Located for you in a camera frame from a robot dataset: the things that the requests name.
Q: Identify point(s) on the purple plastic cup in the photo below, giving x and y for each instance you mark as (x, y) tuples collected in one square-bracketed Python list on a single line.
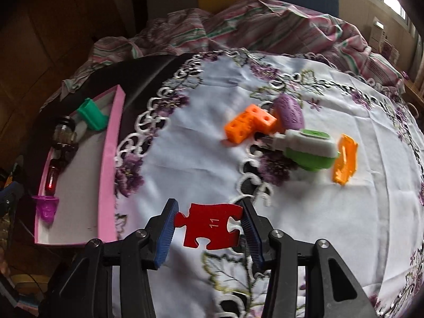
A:
[(46, 210)]

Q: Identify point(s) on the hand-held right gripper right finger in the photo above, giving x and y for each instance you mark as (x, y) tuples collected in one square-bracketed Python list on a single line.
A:
[(253, 238)]

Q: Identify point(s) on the pink shallow tray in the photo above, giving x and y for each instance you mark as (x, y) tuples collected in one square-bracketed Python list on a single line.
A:
[(82, 179)]

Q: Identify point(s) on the orange plastic clip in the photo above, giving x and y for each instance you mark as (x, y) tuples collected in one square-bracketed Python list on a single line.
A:
[(344, 162)]

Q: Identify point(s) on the white and green device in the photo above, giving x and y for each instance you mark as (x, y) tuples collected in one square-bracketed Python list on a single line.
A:
[(308, 145)]

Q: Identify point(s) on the red puzzle piece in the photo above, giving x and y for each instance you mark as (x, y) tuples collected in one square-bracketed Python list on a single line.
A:
[(208, 225)]

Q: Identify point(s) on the green plastic tower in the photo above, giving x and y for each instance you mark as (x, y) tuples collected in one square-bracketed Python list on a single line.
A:
[(92, 116)]

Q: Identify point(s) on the pink striped blanket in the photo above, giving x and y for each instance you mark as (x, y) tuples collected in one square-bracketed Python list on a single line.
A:
[(248, 20)]

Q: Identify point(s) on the white box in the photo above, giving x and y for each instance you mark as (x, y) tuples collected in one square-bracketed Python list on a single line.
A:
[(377, 33)]

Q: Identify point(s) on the wooden nightstand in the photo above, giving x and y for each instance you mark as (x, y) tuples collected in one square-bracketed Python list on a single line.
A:
[(415, 94)]

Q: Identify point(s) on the black padded post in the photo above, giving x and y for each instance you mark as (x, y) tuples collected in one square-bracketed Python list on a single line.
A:
[(140, 3)]

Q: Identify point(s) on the small purple trinket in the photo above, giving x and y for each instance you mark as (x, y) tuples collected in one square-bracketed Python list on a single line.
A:
[(404, 74)]

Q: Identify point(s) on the white embroidered tablecloth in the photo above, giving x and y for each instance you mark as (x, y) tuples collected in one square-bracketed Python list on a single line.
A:
[(198, 159)]

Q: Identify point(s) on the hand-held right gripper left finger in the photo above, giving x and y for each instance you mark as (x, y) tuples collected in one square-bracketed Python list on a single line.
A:
[(164, 238)]

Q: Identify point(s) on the purple box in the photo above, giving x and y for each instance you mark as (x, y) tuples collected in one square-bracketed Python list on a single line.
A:
[(391, 51)]

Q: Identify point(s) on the orange cube block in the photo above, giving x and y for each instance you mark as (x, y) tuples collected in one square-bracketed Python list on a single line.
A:
[(238, 127)]

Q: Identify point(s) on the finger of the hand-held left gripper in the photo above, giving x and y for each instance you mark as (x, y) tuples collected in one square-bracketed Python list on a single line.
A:
[(13, 188)]

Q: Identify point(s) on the oval embossed plastic piece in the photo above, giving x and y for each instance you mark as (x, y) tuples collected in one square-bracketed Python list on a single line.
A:
[(290, 112)]

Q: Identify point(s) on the grey cylinder with black cap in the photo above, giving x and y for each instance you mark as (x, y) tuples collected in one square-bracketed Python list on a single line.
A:
[(64, 131)]

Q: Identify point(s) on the red metallic cylinder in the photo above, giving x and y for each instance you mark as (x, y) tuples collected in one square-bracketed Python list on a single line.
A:
[(53, 179)]

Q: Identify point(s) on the brown wooden wardrobe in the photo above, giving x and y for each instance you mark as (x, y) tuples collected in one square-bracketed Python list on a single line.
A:
[(49, 39)]

